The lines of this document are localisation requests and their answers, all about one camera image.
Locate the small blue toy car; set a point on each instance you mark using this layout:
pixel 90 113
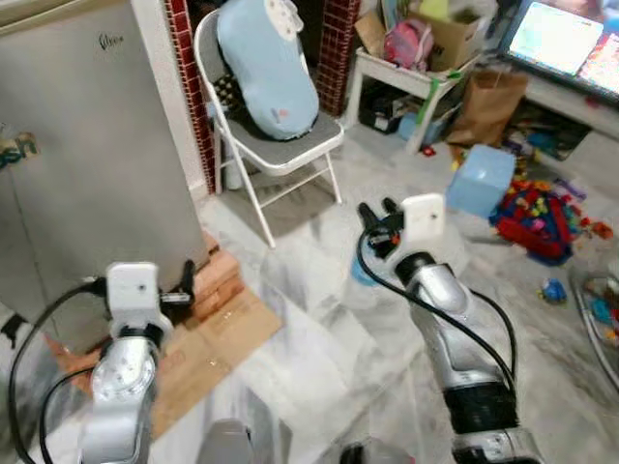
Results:
pixel 553 291

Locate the grey hoop with toys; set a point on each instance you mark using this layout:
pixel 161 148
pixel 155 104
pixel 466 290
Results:
pixel 600 319

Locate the flat brown cardboard sheet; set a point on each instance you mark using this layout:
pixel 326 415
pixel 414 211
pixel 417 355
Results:
pixel 213 348

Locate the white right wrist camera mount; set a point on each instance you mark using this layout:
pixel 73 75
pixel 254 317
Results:
pixel 424 217

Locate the dark robot right leg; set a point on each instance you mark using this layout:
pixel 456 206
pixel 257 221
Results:
pixel 363 452

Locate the white folding chair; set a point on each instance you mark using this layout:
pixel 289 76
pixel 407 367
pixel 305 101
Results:
pixel 280 150

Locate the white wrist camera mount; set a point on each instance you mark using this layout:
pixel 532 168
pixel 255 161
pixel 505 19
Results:
pixel 132 290
pixel 424 217

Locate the red tiled pillar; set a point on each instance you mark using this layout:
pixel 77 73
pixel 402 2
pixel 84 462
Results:
pixel 338 53
pixel 189 87

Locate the grey fridge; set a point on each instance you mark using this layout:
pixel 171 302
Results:
pixel 87 164

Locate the brown cardboard box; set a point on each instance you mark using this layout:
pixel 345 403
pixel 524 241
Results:
pixel 455 39

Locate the black storage box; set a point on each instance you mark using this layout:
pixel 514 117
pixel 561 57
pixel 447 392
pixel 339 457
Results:
pixel 382 111

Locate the colourful toy block pile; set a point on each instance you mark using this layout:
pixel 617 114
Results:
pixel 537 217

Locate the white side table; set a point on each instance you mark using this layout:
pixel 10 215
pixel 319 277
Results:
pixel 397 72

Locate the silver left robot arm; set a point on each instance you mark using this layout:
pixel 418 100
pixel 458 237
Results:
pixel 121 396

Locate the flat screen television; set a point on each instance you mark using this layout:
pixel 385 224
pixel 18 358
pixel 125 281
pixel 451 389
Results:
pixel 561 39

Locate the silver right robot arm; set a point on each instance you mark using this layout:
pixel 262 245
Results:
pixel 464 338

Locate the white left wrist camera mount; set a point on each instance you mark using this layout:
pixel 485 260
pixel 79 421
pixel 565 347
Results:
pixel 132 290

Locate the brown paper bag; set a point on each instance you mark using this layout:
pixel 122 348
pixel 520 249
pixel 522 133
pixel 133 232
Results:
pixel 486 106

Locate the grey robot left leg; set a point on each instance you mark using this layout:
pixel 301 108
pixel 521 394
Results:
pixel 224 443

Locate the light blue padded cushion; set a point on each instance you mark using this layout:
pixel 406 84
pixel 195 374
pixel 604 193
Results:
pixel 266 68

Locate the light blue box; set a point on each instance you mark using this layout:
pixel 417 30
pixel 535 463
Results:
pixel 481 182

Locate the grey television cabinet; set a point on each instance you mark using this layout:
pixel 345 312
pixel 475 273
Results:
pixel 580 130

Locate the pink backpack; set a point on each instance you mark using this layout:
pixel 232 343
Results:
pixel 408 43

